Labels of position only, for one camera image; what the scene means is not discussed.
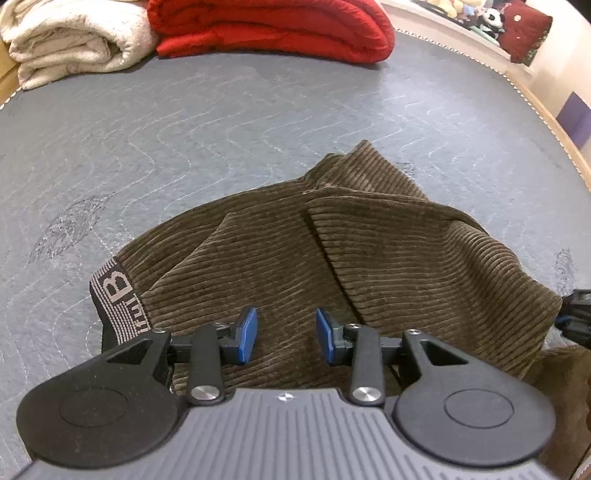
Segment grey quilted mattress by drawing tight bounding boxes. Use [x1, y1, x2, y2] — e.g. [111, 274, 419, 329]
[0, 28, 591, 480]

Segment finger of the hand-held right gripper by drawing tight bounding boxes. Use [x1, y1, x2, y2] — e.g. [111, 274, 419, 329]
[554, 288, 591, 346]

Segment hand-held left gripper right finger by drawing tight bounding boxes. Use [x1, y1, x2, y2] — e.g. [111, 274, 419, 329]
[315, 308, 504, 408]

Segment brown corduroy pants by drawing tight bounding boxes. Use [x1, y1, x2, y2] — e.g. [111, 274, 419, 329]
[89, 140, 591, 480]

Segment folded white blanket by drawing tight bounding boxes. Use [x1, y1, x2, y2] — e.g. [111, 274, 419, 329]
[0, 0, 160, 90]

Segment panda plush toy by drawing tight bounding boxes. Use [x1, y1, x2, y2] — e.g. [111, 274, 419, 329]
[478, 8, 505, 34]

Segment folded red blanket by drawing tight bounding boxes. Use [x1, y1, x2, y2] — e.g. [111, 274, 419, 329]
[148, 0, 397, 64]

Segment dark red dotted cushion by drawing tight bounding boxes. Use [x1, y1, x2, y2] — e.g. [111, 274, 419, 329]
[498, 0, 553, 64]

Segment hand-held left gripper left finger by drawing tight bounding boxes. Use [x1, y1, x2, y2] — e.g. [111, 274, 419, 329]
[92, 307, 259, 408]

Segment purple box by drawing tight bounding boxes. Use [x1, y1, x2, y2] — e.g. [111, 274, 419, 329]
[556, 91, 591, 154]

